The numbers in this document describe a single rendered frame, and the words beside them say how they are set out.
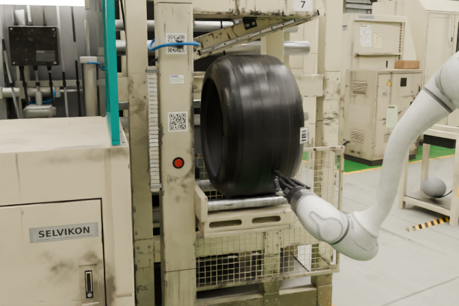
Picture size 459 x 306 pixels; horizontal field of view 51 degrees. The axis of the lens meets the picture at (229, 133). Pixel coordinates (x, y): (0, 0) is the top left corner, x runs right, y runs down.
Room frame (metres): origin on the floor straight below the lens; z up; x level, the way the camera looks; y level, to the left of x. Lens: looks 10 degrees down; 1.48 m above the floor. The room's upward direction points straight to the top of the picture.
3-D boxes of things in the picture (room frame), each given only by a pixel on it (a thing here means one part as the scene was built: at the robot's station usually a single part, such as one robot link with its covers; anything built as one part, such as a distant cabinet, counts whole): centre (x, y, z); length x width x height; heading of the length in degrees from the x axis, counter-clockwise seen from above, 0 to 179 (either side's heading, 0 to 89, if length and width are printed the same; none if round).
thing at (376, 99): (6.51, -2.10, 0.62); 0.91 x 0.58 x 1.25; 120
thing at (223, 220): (1.80, -0.06, 0.84); 0.36 x 0.09 x 0.06; 105
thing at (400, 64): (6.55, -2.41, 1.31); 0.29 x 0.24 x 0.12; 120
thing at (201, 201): (1.89, 0.14, 0.90); 0.40 x 0.03 x 0.10; 15
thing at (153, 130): (1.80, 0.29, 1.19); 0.05 x 0.04 x 0.48; 15
